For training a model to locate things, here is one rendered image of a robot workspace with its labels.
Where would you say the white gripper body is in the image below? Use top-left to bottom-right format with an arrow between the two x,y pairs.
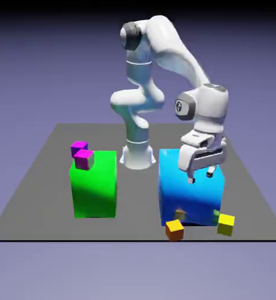
178,143 -> 227,175

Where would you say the small yellow cube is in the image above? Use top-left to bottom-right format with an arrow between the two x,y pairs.
216,213 -> 236,237

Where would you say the small orange cube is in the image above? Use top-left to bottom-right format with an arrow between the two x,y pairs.
165,219 -> 185,242

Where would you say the small magenta cube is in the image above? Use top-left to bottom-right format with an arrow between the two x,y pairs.
73,149 -> 96,171
70,140 -> 89,157

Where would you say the large blue box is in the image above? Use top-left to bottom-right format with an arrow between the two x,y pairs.
158,148 -> 226,227

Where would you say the large green box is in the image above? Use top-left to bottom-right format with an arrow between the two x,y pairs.
69,150 -> 118,219

